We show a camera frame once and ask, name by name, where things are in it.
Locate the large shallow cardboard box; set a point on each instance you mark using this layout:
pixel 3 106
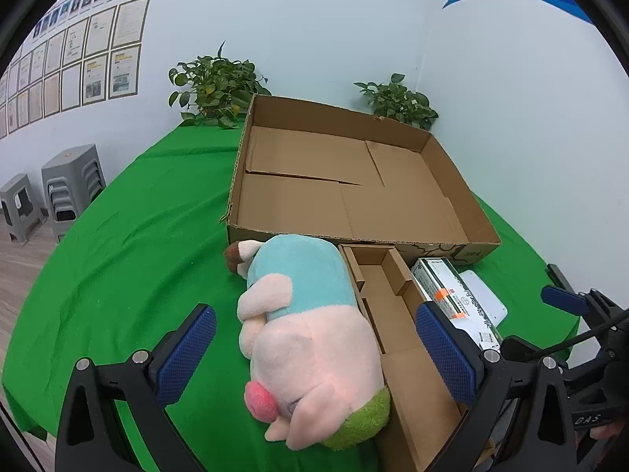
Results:
pixel 304 206

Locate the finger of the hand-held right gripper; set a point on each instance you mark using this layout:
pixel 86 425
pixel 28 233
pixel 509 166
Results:
pixel 562 299
pixel 558 275

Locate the white flat plastic device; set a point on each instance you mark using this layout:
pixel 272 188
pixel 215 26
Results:
pixel 486 300

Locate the group of framed wall certificates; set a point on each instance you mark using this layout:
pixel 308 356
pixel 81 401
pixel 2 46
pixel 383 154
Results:
pixel 93 64

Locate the pink and teal plush pig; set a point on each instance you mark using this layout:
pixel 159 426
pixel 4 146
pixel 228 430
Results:
pixel 304 334

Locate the single grey plastic stool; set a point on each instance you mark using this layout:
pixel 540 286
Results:
pixel 19 206

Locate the large leafy potted plant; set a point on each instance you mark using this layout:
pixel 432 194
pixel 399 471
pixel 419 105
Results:
pixel 216 83

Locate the stack of grey plastic stools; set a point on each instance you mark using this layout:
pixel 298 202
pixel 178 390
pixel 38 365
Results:
pixel 71 182

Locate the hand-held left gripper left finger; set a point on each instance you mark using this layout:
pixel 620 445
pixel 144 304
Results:
pixel 189 354

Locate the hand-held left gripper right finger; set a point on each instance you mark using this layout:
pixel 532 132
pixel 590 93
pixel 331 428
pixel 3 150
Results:
pixel 444 349

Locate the green tablecloth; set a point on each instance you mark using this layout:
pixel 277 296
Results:
pixel 137 255

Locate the small cardboard divider tray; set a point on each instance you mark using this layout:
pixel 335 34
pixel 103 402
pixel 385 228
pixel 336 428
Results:
pixel 388 300

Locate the white and green medicine box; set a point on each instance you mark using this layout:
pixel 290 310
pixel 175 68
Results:
pixel 442 280

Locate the small leafy potted plant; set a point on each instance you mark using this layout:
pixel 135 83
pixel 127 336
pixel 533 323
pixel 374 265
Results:
pixel 400 103

